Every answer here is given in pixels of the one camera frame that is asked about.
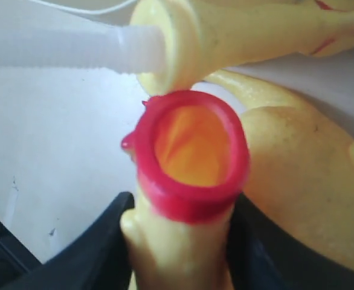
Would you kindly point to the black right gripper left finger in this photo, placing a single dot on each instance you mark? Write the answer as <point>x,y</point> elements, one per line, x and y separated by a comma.
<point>97,259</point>

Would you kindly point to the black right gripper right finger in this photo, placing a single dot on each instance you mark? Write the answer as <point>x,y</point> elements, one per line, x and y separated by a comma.
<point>262,256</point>

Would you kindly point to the headless yellow rubber chicken body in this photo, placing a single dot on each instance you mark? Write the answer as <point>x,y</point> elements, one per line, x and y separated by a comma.
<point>192,161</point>

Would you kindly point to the chicken head neck white tube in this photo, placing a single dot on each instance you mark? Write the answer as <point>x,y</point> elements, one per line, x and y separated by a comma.
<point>171,45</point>

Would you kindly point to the yellow rubber chicken underneath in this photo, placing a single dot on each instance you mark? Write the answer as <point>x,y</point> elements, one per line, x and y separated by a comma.
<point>302,165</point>

